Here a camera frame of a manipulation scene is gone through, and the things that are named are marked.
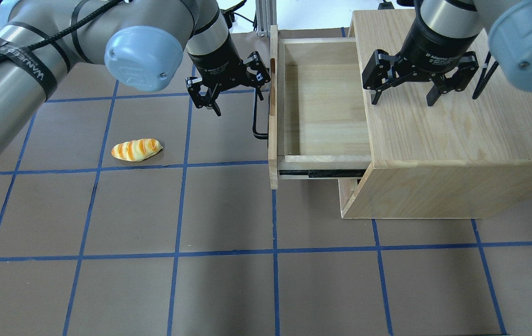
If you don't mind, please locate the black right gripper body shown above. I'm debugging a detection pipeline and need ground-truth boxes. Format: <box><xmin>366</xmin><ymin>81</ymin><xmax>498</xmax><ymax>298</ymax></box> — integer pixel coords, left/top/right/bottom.
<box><xmin>398</xmin><ymin>16</ymin><xmax>474</xmax><ymax>83</ymax></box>

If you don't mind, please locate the black braided left cable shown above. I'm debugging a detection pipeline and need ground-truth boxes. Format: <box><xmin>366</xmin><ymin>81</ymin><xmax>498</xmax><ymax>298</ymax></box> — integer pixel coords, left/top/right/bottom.
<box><xmin>0</xmin><ymin>0</ymin><xmax>122</xmax><ymax>80</ymax></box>

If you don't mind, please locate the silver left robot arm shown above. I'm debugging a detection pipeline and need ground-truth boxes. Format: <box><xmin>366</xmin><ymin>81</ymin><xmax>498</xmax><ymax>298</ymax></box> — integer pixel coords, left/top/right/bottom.
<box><xmin>0</xmin><ymin>0</ymin><xmax>273</xmax><ymax>154</ymax></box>

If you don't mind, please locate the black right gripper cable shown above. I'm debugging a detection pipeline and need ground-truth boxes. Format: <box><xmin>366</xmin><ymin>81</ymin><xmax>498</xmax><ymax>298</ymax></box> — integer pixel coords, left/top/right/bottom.
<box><xmin>473</xmin><ymin>51</ymin><xmax>500</xmax><ymax>100</ymax></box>

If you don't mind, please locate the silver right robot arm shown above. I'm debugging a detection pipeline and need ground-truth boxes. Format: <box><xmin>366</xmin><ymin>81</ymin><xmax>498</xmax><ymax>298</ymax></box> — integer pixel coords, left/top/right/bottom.
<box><xmin>362</xmin><ymin>0</ymin><xmax>532</xmax><ymax>106</ymax></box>

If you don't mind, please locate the wooden drawer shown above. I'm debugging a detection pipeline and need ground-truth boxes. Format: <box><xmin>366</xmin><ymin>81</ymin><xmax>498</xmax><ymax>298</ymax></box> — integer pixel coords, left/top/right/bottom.
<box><xmin>267</xmin><ymin>25</ymin><xmax>372</xmax><ymax>190</ymax></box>

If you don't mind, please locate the black metal drawer handle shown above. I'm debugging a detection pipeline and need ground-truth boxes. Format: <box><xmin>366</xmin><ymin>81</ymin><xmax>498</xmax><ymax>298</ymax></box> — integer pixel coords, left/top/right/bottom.
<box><xmin>251</xmin><ymin>89</ymin><xmax>269</xmax><ymax>140</ymax></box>

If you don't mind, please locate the striped bread roll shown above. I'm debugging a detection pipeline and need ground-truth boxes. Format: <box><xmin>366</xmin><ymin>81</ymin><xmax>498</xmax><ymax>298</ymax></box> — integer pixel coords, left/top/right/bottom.
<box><xmin>110</xmin><ymin>138</ymin><xmax>163</xmax><ymax>162</ymax></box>

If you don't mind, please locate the black drawer slide rail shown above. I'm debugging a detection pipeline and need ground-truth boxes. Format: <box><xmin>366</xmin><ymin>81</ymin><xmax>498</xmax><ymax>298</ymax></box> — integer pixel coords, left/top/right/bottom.
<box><xmin>278</xmin><ymin>169</ymin><xmax>366</xmax><ymax>179</ymax></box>

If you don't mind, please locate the light wooden drawer cabinet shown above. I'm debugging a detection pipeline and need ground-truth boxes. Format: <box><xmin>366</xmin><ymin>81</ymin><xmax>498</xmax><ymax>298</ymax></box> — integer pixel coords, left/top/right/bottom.
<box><xmin>339</xmin><ymin>8</ymin><xmax>532</xmax><ymax>220</ymax></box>

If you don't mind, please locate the aluminium frame post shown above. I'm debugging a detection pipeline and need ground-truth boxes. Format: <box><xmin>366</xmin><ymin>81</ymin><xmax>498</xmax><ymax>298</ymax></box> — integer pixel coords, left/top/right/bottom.
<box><xmin>255</xmin><ymin>0</ymin><xmax>277</xmax><ymax>37</ymax></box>

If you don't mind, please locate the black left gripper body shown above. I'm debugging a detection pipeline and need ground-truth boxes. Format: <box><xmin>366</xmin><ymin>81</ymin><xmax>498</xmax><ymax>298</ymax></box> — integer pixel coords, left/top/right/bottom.
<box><xmin>189</xmin><ymin>35</ymin><xmax>253</xmax><ymax>89</ymax></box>

